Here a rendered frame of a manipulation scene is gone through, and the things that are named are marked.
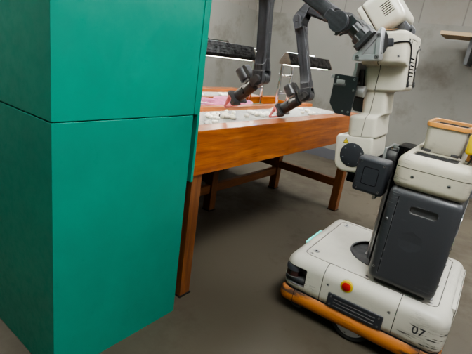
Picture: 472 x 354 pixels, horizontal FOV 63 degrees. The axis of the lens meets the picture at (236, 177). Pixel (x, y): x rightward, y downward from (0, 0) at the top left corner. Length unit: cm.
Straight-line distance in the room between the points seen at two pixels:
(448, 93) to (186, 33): 348
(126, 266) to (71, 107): 60
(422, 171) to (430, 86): 303
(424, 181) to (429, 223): 15
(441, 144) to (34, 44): 139
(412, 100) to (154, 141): 356
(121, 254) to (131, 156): 34
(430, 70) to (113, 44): 373
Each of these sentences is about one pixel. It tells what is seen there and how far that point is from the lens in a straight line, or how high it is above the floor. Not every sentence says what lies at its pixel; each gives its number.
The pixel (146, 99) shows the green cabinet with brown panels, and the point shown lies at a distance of 125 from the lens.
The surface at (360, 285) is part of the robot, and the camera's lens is 167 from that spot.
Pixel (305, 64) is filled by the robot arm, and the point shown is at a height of 106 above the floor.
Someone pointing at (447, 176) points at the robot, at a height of 77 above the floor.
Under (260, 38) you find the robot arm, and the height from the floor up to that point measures 114.
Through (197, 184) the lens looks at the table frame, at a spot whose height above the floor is 54.
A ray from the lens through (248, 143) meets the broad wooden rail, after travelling 179.
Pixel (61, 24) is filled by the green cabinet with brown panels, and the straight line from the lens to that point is 108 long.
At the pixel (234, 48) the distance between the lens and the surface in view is 209.
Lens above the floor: 107
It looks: 18 degrees down
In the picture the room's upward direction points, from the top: 8 degrees clockwise
